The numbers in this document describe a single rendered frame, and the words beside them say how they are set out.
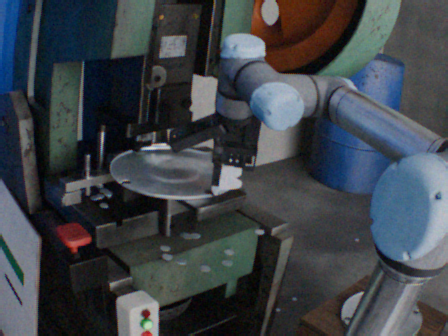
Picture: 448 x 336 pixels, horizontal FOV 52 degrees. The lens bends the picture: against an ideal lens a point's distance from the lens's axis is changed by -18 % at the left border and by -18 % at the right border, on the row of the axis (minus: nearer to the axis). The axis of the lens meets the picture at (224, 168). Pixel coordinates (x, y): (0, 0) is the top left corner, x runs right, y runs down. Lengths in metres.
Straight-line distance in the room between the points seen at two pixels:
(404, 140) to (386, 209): 0.21
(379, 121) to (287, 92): 0.16
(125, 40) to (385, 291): 0.71
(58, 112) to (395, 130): 0.88
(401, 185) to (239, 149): 0.52
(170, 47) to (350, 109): 0.48
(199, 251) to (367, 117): 0.57
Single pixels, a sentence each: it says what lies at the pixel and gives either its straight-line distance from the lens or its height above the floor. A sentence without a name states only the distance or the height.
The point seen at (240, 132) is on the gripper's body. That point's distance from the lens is 1.03.
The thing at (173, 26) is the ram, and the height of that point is 1.11.
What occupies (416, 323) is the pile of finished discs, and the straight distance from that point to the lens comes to 1.59.
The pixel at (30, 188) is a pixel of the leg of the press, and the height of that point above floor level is 0.65.
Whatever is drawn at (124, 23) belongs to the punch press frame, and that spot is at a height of 1.14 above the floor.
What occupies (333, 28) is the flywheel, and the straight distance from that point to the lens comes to 1.29.
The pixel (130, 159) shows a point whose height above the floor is 0.78.
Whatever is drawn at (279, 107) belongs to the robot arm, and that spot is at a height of 1.04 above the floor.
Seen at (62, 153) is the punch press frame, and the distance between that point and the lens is 1.40.
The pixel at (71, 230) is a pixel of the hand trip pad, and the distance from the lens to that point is 1.00.
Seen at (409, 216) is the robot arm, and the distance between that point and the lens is 0.56.
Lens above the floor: 1.25
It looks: 21 degrees down
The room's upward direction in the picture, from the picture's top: 7 degrees clockwise
